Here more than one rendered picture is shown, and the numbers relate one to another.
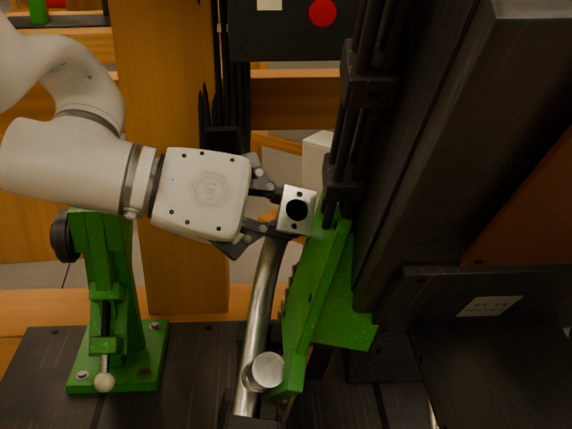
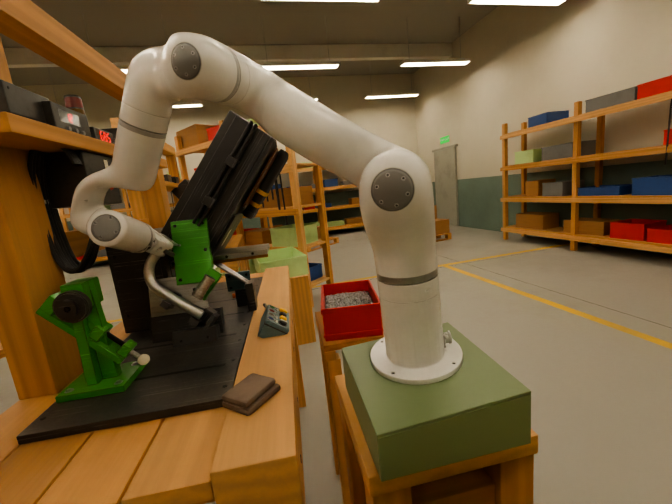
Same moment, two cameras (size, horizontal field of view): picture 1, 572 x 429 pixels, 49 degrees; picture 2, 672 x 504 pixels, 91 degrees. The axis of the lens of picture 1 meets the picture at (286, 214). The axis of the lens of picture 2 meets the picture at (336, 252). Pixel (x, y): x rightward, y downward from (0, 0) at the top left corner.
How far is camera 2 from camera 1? 1.12 m
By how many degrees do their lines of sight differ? 89
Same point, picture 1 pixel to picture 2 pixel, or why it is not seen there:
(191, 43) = (38, 209)
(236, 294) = not seen: hidden behind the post
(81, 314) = (16, 426)
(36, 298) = not seen: outside the picture
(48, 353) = (70, 412)
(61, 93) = (93, 204)
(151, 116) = (30, 252)
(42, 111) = not seen: outside the picture
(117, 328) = (117, 344)
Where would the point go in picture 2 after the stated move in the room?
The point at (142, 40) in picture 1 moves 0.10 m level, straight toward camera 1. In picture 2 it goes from (17, 208) to (66, 203)
